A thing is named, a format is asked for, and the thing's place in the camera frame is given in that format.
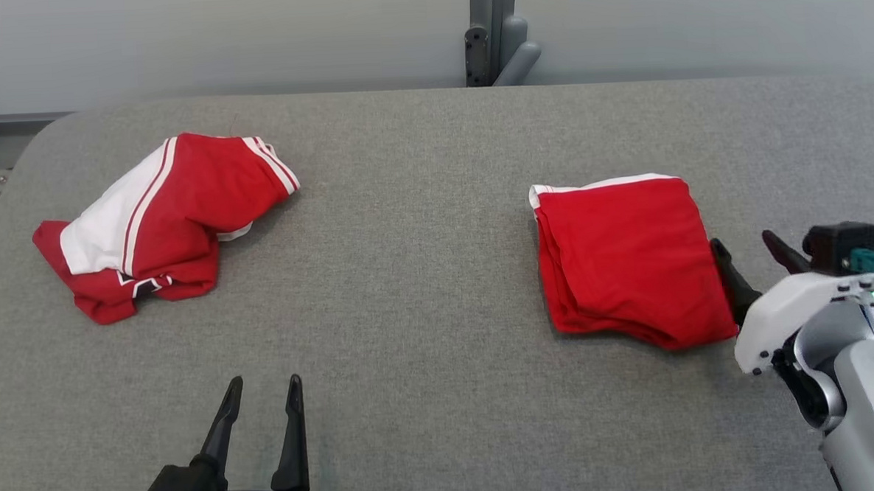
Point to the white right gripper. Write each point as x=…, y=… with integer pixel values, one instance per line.
x=779, y=312

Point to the grey metal post black bracket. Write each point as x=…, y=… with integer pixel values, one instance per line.
x=494, y=21

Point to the red basketball jersey white sleeves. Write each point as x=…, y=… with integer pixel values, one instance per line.
x=184, y=205

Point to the red shorts white waistband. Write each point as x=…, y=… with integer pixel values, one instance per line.
x=629, y=259

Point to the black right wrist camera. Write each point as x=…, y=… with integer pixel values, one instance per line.
x=835, y=246

